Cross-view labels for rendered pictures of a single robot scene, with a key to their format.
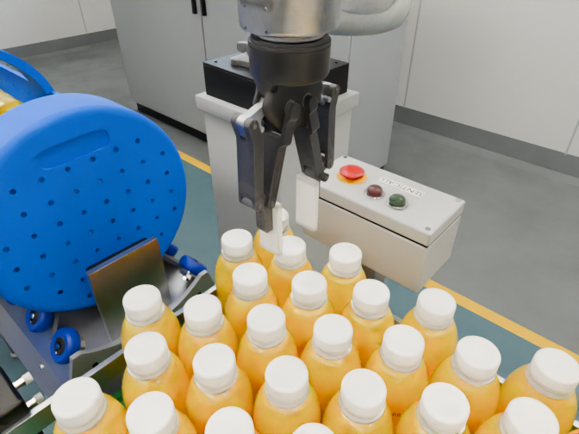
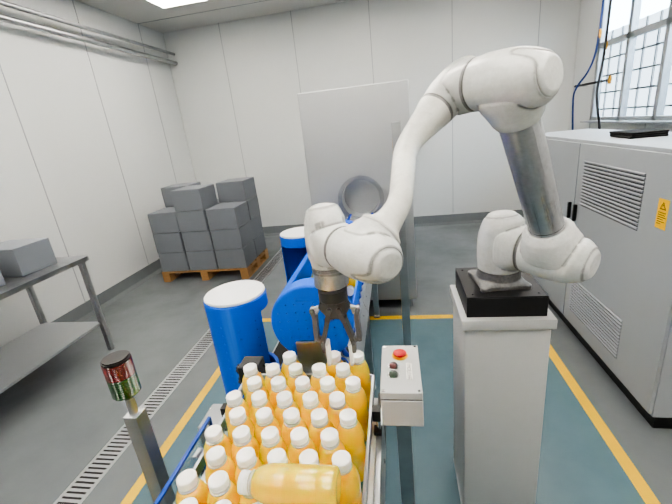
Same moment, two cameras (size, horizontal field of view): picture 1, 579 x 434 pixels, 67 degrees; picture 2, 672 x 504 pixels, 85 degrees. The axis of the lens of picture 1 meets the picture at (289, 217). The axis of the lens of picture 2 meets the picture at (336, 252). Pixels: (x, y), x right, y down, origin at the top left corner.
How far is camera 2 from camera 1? 0.80 m
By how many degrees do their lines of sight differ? 54
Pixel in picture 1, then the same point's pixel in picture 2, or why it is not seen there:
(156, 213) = (335, 333)
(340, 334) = (308, 398)
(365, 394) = (288, 414)
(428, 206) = (402, 384)
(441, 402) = (297, 432)
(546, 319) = not seen: outside the picture
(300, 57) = (322, 295)
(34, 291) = (285, 340)
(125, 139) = not seen: hidden behind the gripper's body
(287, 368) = (285, 394)
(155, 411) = (254, 380)
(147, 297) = (289, 355)
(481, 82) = not seen: outside the picture
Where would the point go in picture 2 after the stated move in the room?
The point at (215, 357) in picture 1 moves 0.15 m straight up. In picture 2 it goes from (278, 380) to (269, 331)
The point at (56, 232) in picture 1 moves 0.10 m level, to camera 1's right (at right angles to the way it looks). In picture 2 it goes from (295, 323) to (310, 335)
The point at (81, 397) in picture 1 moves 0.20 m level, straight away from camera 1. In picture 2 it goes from (250, 367) to (279, 331)
